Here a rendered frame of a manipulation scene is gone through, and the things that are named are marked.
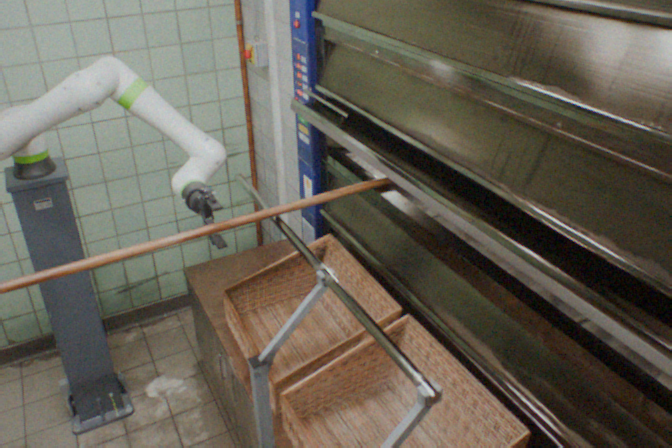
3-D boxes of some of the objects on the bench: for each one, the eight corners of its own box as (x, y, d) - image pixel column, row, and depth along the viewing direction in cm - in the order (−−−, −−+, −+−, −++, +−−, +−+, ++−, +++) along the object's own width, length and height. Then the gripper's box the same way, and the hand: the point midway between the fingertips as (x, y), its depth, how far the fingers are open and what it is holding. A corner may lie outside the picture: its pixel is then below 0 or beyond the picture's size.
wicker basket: (406, 373, 208) (409, 310, 195) (523, 502, 163) (536, 432, 151) (280, 427, 188) (273, 362, 176) (372, 592, 143) (373, 519, 131)
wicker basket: (333, 286, 255) (331, 231, 242) (403, 370, 209) (405, 307, 197) (223, 320, 236) (216, 263, 224) (275, 421, 191) (268, 355, 178)
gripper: (206, 163, 193) (228, 189, 176) (214, 229, 205) (236, 259, 188) (183, 168, 190) (203, 195, 173) (193, 235, 202) (213, 265, 185)
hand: (219, 226), depth 181 cm, fingers open, 13 cm apart
